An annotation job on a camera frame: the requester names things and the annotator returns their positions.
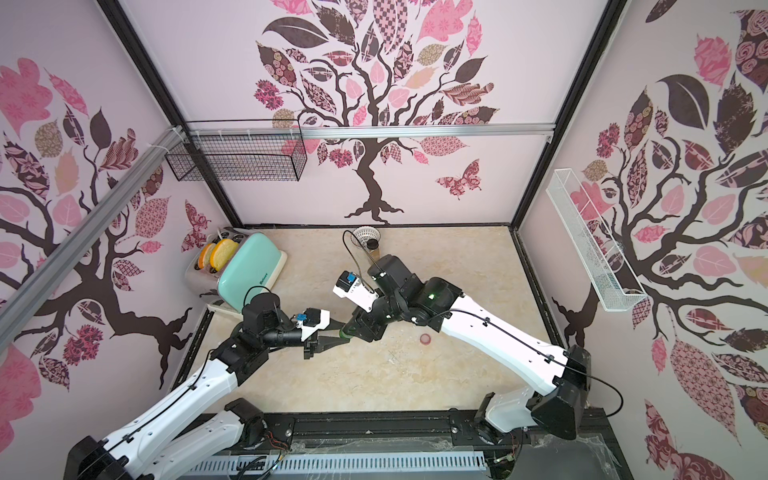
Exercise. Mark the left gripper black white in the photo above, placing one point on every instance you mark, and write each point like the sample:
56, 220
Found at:
322, 344

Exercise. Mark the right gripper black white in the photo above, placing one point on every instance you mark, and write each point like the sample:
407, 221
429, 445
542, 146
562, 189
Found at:
369, 324

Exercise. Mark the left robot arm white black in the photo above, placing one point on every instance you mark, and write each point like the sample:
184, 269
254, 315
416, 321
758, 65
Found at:
161, 444

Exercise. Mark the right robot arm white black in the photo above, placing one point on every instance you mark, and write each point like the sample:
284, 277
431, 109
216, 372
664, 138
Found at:
558, 379

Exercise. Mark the black white patterned bowl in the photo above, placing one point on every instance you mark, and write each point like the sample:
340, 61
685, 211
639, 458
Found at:
365, 234

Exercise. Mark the mint green toaster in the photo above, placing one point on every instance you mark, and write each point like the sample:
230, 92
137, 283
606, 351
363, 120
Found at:
254, 268

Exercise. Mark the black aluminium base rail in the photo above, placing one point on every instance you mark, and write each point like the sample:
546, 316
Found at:
384, 429

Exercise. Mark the black wire wall basket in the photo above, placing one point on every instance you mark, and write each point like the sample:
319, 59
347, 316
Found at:
261, 150

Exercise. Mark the white slotted cable duct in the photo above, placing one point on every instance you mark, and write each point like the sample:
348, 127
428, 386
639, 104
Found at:
341, 465

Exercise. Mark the white wire wall shelf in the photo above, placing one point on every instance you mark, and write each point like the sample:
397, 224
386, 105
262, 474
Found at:
580, 206

